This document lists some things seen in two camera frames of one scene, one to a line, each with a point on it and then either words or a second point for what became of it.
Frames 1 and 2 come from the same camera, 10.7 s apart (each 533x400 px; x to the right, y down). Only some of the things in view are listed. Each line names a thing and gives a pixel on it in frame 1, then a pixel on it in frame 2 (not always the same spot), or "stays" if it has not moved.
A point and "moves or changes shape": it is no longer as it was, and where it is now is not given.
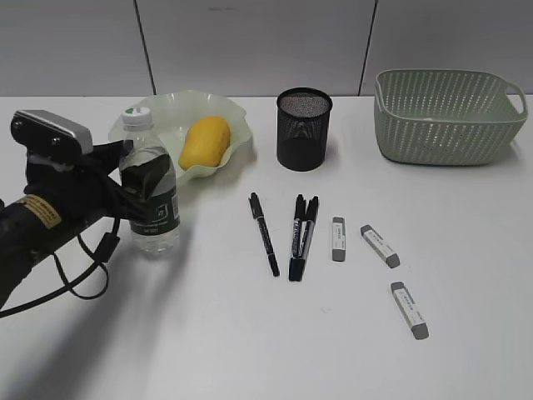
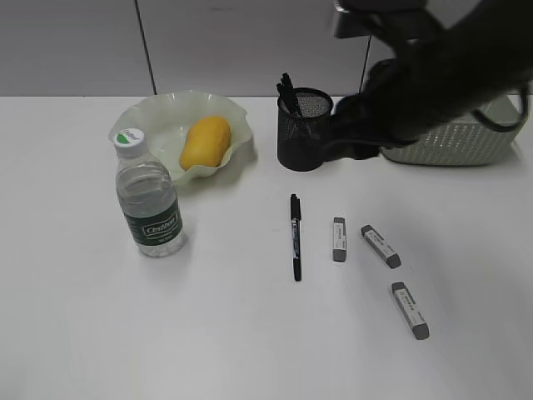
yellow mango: [205, 142] stays
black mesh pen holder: [302, 120] stays
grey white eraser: [415, 320] stays
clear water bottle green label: [148, 174] moves or changes shape
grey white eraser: [380, 247] stays
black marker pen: [258, 213] -> [281, 99]
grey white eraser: [338, 243] stays
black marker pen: [311, 213] -> [288, 93]
